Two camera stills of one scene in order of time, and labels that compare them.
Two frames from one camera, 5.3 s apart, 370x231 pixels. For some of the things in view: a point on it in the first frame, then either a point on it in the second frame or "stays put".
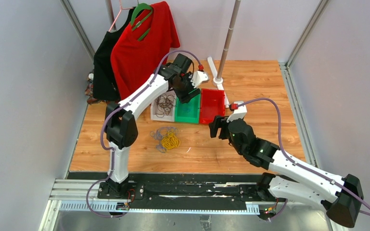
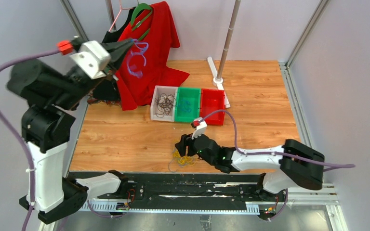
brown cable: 165,102 stays put
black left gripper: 185,97 → 116,48
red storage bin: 212,104 stays put
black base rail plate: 180,188 stays put
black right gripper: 219,121 → 186,140
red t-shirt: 138,50 stays put
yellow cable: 170,141 → 184,160
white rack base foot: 216,82 stays put
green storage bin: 188,112 stays put
